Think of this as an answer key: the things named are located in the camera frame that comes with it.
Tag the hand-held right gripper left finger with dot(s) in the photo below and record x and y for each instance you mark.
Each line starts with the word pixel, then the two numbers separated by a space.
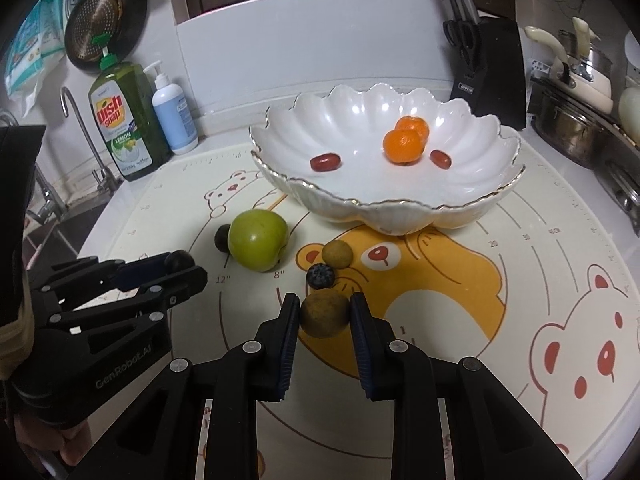
pixel 286 355

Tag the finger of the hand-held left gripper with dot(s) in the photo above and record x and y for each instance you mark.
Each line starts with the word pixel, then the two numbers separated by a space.
pixel 185 282
pixel 132 275

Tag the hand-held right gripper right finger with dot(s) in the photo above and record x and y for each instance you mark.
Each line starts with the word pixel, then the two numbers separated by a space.
pixel 362 355

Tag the dark purple grape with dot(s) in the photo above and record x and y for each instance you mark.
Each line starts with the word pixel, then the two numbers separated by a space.
pixel 180 260
pixel 221 238

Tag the large brown longan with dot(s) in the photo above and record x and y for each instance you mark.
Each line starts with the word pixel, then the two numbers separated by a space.
pixel 325 316

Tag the green round fruit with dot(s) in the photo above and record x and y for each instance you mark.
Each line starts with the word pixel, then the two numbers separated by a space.
pixel 257 240

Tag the blueberry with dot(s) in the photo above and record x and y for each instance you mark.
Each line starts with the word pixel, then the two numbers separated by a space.
pixel 320 276

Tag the small brown longan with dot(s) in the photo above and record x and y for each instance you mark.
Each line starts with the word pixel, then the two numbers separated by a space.
pixel 336 253

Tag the red jujube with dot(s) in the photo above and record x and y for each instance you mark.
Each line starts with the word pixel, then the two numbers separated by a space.
pixel 440 158
pixel 325 161

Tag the orange mandarin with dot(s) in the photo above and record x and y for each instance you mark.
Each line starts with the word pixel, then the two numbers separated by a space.
pixel 402 146
pixel 416 123

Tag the white scalloped bowl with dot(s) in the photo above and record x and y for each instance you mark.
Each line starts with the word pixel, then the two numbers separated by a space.
pixel 360 110

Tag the person's left hand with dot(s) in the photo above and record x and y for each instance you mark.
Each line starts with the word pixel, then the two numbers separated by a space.
pixel 70 440

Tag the steel kitchen sink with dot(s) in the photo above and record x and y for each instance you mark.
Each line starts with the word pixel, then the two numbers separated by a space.
pixel 65 230

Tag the large steel faucet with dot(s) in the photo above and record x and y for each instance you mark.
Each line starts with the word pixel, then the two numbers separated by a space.
pixel 47 200

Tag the green dish soap bottle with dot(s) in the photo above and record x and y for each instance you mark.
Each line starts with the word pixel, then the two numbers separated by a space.
pixel 125 125

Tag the white pump bottle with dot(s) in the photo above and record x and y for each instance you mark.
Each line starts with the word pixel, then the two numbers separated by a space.
pixel 172 120

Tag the cream bear print baking mat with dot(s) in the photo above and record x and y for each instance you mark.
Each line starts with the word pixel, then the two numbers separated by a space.
pixel 525 270

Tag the teal white plastic packet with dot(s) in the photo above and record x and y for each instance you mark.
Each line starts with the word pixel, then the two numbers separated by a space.
pixel 37 50

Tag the black frying pan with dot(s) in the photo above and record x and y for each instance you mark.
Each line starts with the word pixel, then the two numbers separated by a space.
pixel 136 20

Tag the round mesh strainer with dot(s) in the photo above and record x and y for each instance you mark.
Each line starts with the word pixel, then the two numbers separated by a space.
pixel 95 20

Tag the steel stockpot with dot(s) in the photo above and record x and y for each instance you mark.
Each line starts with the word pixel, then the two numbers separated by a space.
pixel 565 130

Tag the steel pan lid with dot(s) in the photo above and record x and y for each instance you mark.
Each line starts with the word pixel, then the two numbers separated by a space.
pixel 625 195

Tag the black knife block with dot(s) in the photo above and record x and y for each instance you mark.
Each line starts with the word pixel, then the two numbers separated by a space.
pixel 495 75

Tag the black kitchen scissors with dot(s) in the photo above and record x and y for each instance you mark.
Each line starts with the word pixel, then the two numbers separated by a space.
pixel 462 40

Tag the white ceramic pot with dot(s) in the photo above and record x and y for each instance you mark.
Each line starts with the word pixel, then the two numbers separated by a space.
pixel 631 110

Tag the steel lidded pot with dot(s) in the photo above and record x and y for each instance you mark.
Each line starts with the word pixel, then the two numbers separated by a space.
pixel 600 62

